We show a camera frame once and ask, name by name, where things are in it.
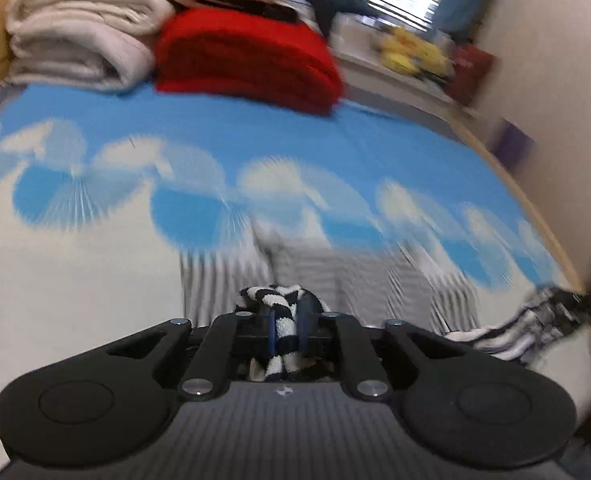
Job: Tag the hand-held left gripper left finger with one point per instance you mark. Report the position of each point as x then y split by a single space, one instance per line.
271 332

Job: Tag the white folded blanket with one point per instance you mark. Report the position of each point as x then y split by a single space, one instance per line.
80 35

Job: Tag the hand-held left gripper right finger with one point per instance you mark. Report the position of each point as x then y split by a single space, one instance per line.
304 332

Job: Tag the red folded blanket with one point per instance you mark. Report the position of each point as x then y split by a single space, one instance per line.
245 60

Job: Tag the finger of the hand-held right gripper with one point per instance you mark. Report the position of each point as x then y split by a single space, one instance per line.
586 305

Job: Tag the red box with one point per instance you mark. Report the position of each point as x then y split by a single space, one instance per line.
473 72

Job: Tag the black white striped shirt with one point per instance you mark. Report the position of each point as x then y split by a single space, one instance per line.
325 270

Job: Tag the purple box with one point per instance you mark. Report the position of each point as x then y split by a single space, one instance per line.
513 142

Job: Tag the yellow plush toy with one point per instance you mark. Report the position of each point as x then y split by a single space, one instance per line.
415 52

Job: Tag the wooden bed frame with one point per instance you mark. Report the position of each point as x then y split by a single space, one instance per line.
515 180

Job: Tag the blue cloud print bed sheet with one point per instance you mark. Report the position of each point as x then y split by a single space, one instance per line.
275 135

